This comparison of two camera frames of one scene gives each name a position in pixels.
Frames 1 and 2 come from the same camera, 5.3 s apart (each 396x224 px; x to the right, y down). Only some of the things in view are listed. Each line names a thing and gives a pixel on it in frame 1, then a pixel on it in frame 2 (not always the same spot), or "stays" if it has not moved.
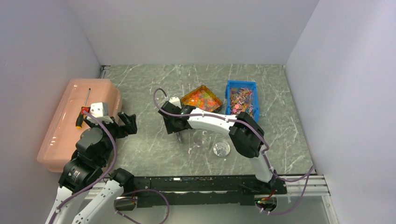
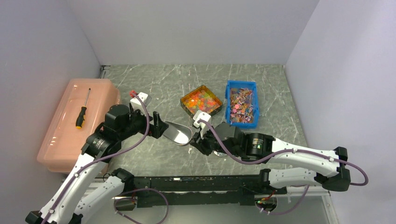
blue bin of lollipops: x=242 y=96 stays
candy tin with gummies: x=201 y=97 stays
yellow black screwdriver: x=80 y=119 stays
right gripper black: x=171 y=129 to x=201 y=144
